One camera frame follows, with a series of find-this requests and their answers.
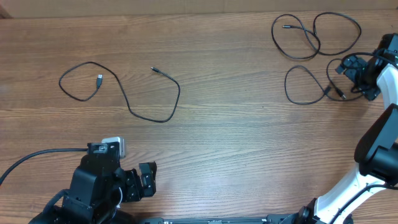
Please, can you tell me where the braided USB-C cable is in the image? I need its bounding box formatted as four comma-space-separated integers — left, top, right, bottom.
284, 57, 364, 106

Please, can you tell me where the thin black cable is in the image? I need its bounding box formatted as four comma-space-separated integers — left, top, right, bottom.
271, 11, 363, 60

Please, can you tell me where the black USB-A cable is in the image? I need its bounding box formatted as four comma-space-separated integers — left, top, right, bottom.
58, 61, 182, 124

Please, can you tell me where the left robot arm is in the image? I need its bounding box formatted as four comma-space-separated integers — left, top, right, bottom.
30, 137, 157, 224

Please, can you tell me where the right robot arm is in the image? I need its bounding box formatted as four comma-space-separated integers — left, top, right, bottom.
283, 33, 397, 223

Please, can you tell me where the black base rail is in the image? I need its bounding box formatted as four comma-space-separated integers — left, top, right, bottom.
138, 213, 298, 224

